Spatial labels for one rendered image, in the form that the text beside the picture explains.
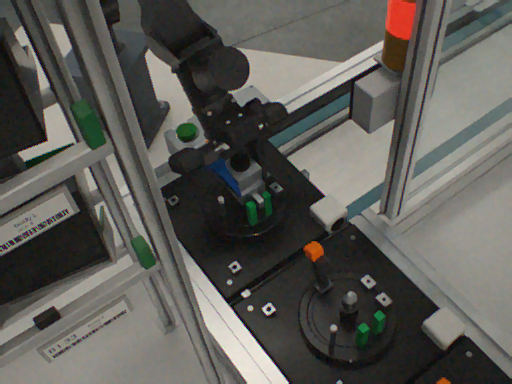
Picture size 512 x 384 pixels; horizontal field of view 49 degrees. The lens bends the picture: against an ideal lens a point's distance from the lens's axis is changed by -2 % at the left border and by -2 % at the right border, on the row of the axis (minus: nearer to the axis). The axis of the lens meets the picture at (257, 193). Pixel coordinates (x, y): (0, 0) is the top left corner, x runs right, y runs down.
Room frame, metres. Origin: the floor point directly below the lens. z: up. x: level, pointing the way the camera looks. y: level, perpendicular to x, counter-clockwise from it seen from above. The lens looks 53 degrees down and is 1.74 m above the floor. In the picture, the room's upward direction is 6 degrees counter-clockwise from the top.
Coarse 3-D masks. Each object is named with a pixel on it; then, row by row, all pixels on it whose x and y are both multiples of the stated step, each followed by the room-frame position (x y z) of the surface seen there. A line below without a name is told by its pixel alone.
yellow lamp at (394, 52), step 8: (384, 32) 0.56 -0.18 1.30; (384, 40) 0.56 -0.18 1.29; (392, 40) 0.54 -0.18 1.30; (400, 40) 0.53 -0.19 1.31; (408, 40) 0.53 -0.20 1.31; (384, 48) 0.55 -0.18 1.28; (392, 48) 0.54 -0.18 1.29; (400, 48) 0.53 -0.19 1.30; (384, 56) 0.55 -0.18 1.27; (392, 56) 0.54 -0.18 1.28; (400, 56) 0.53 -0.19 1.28; (392, 64) 0.54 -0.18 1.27; (400, 64) 0.53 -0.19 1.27
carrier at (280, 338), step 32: (352, 256) 0.44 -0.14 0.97; (384, 256) 0.44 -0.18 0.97; (288, 288) 0.40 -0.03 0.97; (320, 288) 0.38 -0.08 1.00; (352, 288) 0.38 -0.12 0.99; (384, 288) 0.38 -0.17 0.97; (416, 288) 0.38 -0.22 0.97; (256, 320) 0.35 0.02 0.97; (288, 320) 0.35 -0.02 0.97; (320, 320) 0.33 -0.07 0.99; (352, 320) 0.33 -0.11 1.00; (384, 320) 0.32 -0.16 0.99; (416, 320) 0.33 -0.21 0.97; (448, 320) 0.31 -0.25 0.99; (288, 352) 0.30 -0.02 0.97; (320, 352) 0.29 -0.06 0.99; (352, 352) 0.28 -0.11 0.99; (384, 352) 0.28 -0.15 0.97; (416, 352) 0.28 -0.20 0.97
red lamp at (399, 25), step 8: (392, 0) 0.55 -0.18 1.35; (400, 0) 0.54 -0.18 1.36; (392, 8) 0.55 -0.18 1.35; (400, 8) 0.54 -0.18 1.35; (408, 8) 0.53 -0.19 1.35; (392, 16) 0.54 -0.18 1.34; (400, 16) 0.54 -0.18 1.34; (408, 16) 0.53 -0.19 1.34; (392, 24) 0.54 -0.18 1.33; (400, 24) 0.53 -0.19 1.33; (408, 24) 0.53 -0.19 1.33; (392, 32) 0.54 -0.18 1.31; (400, 32) 0.53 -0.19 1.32; (408, 32) 0.53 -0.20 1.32
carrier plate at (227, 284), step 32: (288, 160) 0.65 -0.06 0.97; (192, 192) 0.60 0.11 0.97; (288, 192) 0.58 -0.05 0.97; (320, 192) 0.57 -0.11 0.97; (192, 224) 0.54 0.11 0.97; (288, 224) 0.52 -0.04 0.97; (192, 256) 0.48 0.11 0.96; (224, 256) 0.47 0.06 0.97; (256, 256) 0.46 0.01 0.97; (288, 256) 0.46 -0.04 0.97; (224, 288) 0.41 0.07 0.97
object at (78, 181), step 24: (72, 144) 0.51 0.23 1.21; (72, 192) 0.30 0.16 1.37; (0, 216) 0.40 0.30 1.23; (72, 216) 0.29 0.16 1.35; (96, 216) 0.34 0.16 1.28; (48, 240) 0.28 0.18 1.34; (72, 240) 0.28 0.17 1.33; (96, 240) 0.28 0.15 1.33; (0, 264) 0.26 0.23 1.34; (24, 264) 0.26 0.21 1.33; (48, 264) 0.27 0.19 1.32; (72, 264) 0.27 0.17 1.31; (96, 264) 0.27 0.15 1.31; (0, 288) 0.25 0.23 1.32; (24, 288) 0.25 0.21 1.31
